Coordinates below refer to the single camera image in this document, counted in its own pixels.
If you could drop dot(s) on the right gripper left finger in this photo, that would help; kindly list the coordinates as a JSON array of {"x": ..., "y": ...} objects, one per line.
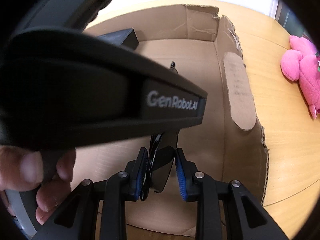
[{"x": 76, "y": 217}]

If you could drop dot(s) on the cardboard box tray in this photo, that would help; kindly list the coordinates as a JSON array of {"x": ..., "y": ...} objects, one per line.
[{"x": 228, "y": 144}]

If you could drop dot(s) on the person left hand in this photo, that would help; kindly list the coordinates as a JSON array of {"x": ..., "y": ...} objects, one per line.
[{"x": 22, "y": 170}]

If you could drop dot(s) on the black product box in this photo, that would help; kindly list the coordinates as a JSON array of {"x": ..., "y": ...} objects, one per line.
[{"x": 125, "y": 38}]

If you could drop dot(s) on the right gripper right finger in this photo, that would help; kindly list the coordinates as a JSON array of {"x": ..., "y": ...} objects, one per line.
[{"x": 220, "y": 205}]

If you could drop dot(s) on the pink plush toy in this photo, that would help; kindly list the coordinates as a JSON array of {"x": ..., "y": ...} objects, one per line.
[{"x": 301, "y": 64}]

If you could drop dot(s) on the black sunglasses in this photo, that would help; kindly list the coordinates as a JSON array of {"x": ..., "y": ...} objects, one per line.
[{"x": 161, "y": 156}]

